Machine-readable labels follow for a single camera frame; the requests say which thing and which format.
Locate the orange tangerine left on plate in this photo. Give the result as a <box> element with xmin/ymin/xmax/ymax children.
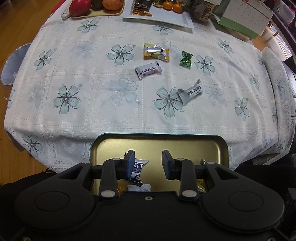
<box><xmin>162</xmin><ymin>1</ymin><xmax>173</xmax><ymax>11</ymax></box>

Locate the small gold candy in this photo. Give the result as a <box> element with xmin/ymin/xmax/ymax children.
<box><xmin>117</xmin><ymin>179</ymin><xmax>130</xmax><ymax>195</ymax></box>

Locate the yellow silver snack packet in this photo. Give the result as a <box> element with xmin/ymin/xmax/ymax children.
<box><xmin>143</xmin><ymin>43</ymin><xmax>170</xmax><ymax>63</ymax></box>

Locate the brown patterned snack jar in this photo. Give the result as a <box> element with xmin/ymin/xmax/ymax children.
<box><xmin>190</xmin><ymin>0</ymin><xmax>217</xmax><ymax>22</ymax></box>

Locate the green foil candy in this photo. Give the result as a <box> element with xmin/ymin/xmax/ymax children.
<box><xmin>180</xmin><ymin>51</ymin><xmax>193</xmax><ymax>69</ymax></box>

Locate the red white snack packet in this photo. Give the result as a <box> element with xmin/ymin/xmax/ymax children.
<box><xmin>127</xmin><ymin>184</ymin><xmax>151</xmax><ymax>192</ymax></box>

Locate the black white blueberry packet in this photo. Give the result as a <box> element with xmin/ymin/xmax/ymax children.
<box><xmin>127</xmin><ymin>158</ymin><xmax>149</xmax><ymax>187</ymax></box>

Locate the black chocolate packet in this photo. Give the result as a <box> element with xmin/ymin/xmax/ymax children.
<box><xmin>133</xmin><ymin>0</ymin><xmax>153</xmax><ymax>11</ymax></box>

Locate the white floral tablecloth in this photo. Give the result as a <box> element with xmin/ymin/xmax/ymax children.
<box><xmin>4</xmin><ymin>16</ymin><xmax>295</xmax><ymax>172</ymax></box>

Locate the white rectangular plate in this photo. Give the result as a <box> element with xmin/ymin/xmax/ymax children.
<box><xmin>122</xmin><ymin>0</ymin><xmax>194</xmax><ymax>29</ymax></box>

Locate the grey white snack packet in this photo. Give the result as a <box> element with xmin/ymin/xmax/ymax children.
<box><xmin>177</xmin><ymin>79</ymin><xmax>202</xmax><ymax>106</ymax></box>

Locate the wooden fruit board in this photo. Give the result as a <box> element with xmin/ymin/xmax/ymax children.
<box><xmin>61</xmin><ymin>1</ymin><xmax>125</xmax><ymax>20</ymax></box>

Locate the white hawthorn snack packet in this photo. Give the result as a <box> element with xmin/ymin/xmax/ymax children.
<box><xmin>135</xmin><ymin>61</ymin><xmax>163</xmax><ymax>79</ymax></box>

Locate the desk calendar green base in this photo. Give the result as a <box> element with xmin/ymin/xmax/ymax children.
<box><xmin>213</xmin><ymin>0</ymin><xmax>273</xmax><ymax>39</ymax></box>

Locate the yellow green snack packet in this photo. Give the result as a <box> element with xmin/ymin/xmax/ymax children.
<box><xmin>196</xmin><ymin>158</ymin><xmax>209</xmax><ymax>193</ymax></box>

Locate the orange tangerine right on plate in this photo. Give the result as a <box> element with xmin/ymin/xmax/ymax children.
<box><xmin>172</xmin><ymin>4</ymin><xmax>183</xmax><ymax>14</ymax></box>

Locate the gold metal tin tray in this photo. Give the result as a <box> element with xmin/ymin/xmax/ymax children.
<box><xmin>90</xmin><ymin>133</ymin><xmax>229</xmax><ymax>192</ymax></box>

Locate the dark red apple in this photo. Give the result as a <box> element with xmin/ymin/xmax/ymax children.
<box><xmin>69</xmin><ymin>0</ymin><xmax>91</xmax><ymax>16</ymax></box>

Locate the gold wrapped candy on plate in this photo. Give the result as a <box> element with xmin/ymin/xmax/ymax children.
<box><xmin>132</xmin><ymin>9</ymin><xmax>152</xmax><ymax>17</ymax></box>

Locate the dark brown fruit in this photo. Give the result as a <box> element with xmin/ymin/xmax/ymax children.
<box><xmin>91</xmin><ymin>0</ymin><xmax>104</xmax><ymax>11</ymax></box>

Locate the orange tangerine on plate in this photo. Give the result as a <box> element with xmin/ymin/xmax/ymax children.
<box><xmin>162</xmin><ymin>1</ymin><xmax>173</xmax><ymax>11</ymax></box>
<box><xmin>172</xmin><ymin>4</ymin><xmax>183</xmax><ymax>14</ymax></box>

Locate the pink yellow apple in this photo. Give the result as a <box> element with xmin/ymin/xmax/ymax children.
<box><xmin>102</xmin><ymin>0</ymin><xmax>124</xmax><ymax>11</ymax></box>

